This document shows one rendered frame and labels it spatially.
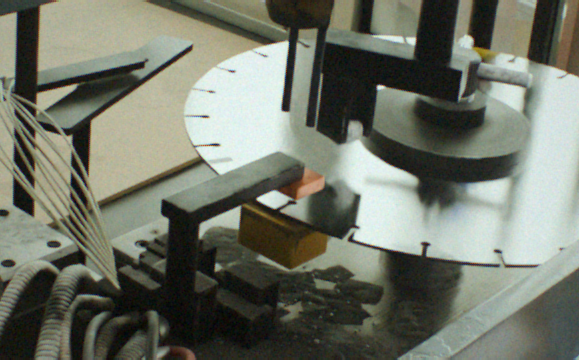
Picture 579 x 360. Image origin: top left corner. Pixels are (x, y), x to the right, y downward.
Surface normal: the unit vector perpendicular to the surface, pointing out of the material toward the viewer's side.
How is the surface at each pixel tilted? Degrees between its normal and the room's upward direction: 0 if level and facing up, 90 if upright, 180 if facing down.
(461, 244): 0
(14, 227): 0
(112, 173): 0
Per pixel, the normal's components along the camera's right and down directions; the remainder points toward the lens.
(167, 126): 0.11, -0.89
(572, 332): 0.76, 0.36
